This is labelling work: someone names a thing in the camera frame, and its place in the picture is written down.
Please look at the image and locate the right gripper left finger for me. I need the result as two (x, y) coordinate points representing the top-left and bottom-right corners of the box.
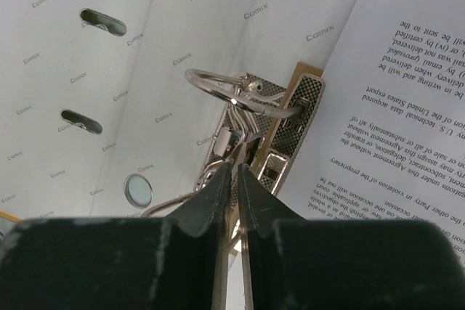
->
(1, 164), (231, 309)

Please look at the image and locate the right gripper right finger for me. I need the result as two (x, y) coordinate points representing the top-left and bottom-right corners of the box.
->
(238, 165), (464, 309)

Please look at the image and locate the metal lever arch mechanism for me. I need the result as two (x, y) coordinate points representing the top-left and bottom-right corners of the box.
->
(139, 68), (326, 253)

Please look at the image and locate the yellow lever arch folder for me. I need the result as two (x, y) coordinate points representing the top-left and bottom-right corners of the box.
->
(1, 0), (355, 234)

